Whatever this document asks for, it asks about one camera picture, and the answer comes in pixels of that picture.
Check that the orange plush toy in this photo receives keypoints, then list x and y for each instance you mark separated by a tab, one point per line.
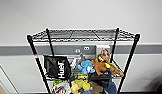
100	65

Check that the black Huel bag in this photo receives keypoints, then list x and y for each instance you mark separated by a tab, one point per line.
57	67

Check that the printed red white pack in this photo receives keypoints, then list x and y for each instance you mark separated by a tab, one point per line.
60	89

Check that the white wall socket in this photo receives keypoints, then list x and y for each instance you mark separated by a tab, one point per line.
86	48
77	50

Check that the yellow plush toy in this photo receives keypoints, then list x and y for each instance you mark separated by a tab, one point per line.
80	86

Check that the box with printed faces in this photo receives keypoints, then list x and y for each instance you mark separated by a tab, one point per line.
104	53

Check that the blue white plush shark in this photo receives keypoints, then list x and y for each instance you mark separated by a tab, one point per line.
111	88

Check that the brown plush toy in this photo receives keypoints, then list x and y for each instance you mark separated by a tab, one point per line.
117	70

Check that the blue plush toy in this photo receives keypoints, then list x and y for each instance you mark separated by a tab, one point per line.
85	67

